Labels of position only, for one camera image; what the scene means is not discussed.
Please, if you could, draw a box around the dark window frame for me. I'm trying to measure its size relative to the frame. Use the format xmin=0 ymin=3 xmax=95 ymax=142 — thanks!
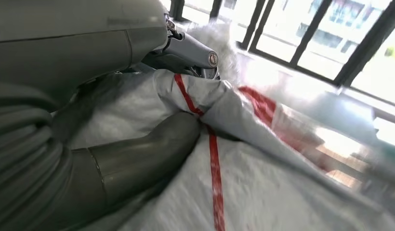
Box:
xmin=169 ymin=0 xmax=395 ymax=107

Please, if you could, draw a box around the white courier package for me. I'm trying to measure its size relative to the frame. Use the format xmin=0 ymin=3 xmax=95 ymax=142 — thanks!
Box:
xmin=52 ymin=24 xmax=395 ymax=231

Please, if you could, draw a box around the white window sill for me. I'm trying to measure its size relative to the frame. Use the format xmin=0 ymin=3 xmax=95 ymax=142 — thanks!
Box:
xmin=184 ymin=19 xmax=395 ymax=128

